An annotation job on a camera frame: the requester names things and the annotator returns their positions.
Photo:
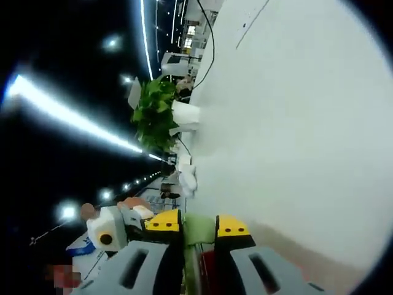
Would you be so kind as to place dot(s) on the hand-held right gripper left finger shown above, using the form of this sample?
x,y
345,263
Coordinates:
x,y
144,264

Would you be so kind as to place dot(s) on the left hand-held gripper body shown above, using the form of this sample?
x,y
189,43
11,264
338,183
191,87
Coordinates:
x,y
106,224

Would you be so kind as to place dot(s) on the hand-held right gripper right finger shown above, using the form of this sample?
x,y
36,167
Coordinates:
x,y
245,270

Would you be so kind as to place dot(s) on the green container lid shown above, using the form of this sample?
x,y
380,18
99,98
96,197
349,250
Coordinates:
x,y
198,229

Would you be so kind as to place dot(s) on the white tabletop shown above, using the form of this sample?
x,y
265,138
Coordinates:
x,y
291,123

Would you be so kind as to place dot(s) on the person's left hand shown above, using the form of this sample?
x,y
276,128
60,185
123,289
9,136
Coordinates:
x,y
88,210

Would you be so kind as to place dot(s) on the round ceiling spotlight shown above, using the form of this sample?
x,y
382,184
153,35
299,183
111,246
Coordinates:
x,y
127,80
112,43
106,194
67,212

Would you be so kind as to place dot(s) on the blue white sign board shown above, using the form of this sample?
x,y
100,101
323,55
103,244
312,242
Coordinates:
x,y
89,255

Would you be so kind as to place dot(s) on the crumpled white cloth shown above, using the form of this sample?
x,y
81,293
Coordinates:
x,y
188,181

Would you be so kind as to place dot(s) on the white power adapter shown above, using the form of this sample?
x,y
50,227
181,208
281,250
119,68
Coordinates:
x,y
185,160

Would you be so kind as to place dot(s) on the green leafy potted plant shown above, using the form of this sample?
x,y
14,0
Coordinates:
x,y
153,113

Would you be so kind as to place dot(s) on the white ceiling light strip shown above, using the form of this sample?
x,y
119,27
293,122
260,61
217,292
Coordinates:
x,y
146,40
76,116

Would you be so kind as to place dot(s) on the white plant pot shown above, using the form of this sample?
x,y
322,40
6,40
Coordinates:
x,y
187,116

